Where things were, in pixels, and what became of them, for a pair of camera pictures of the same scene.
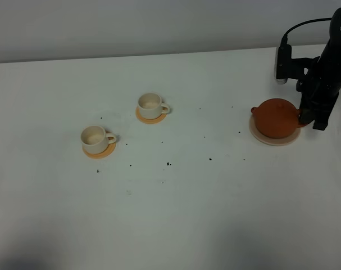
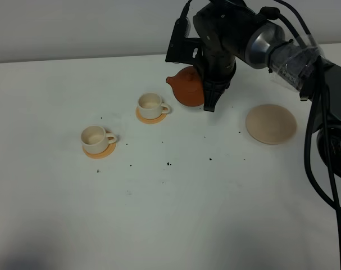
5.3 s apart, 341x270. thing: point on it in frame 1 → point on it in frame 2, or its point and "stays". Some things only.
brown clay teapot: x=277 y=118 → x=187 y=86
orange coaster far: x=149 y=121 stays
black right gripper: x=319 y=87 → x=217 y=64
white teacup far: x=150 y=106 stays
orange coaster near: x=109 y=150 stays
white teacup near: x=95 y=140 stays
